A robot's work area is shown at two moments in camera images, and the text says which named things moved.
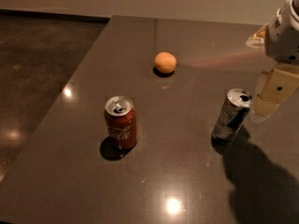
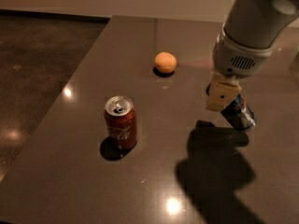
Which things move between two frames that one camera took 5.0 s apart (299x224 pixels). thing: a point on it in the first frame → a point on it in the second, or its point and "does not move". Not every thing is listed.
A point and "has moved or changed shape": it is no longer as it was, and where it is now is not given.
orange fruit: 165,63 does not move
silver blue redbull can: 231,116 has moved or changed shape
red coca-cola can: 121,117 does not move
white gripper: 282,37 → 239,61
